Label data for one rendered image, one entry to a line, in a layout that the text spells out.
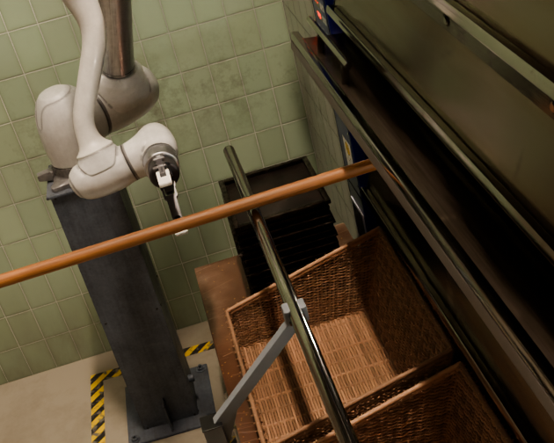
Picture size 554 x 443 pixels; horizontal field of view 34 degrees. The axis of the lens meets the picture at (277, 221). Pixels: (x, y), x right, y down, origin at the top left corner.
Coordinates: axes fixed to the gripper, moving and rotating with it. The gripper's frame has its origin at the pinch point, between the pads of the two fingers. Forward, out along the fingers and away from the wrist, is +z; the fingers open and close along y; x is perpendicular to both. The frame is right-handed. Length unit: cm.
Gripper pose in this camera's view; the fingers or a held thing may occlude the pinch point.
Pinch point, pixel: (173, 207)
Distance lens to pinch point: 212.1
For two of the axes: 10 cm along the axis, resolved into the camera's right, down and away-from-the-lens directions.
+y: 2.1, 8.2, 5.3
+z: 2.3, 4.9, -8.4
